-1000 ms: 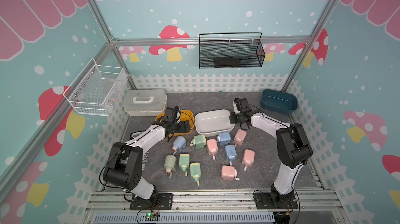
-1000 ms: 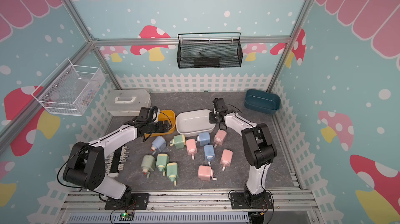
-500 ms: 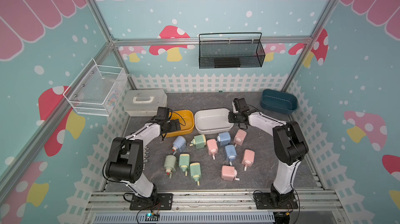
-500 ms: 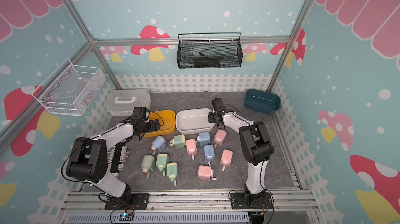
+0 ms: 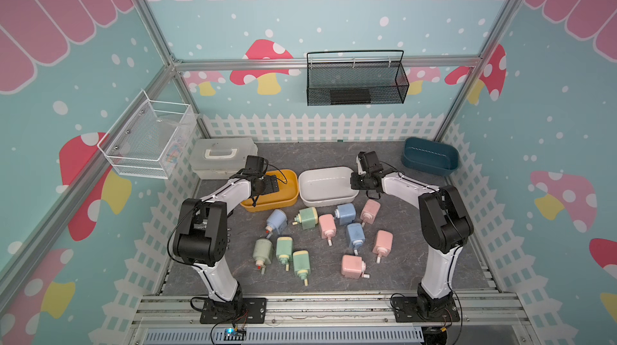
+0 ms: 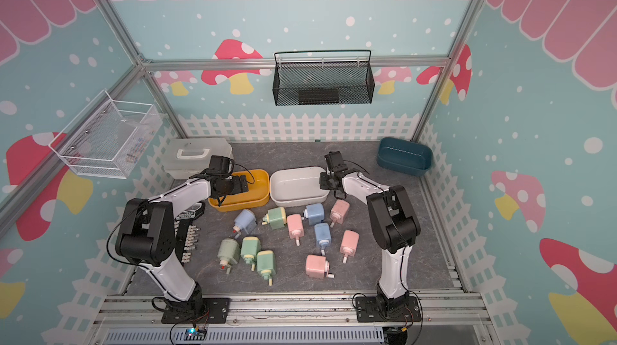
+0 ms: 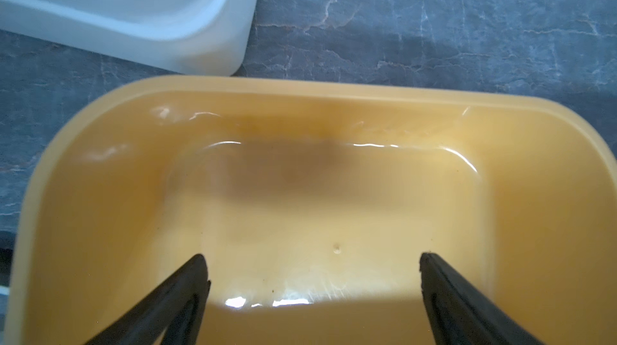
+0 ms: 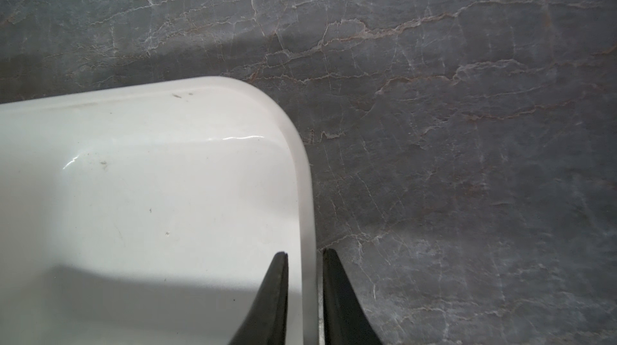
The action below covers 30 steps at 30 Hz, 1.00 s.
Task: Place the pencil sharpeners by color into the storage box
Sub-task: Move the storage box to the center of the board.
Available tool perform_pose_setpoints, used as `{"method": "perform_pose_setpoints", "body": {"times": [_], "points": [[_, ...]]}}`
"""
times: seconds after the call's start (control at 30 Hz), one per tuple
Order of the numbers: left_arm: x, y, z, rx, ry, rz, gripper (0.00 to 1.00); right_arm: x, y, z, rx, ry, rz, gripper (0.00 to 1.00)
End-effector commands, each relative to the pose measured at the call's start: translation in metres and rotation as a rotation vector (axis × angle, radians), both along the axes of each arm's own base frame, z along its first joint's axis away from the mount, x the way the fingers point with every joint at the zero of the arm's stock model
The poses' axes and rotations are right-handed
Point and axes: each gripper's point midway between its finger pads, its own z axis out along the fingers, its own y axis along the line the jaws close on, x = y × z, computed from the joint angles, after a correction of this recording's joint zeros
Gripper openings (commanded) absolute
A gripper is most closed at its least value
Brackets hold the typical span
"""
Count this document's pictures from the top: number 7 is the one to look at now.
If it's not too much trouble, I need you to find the yellow storage box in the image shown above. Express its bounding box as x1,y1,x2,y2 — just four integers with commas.
4,76,616,344

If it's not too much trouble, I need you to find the white storage box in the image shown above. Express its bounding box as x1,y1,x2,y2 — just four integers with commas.
1,0,257,76

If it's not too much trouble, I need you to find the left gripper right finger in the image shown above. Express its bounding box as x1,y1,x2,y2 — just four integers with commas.
419,253,541,344

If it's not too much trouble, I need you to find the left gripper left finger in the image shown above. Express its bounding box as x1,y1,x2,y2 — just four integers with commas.
88,253,211,344

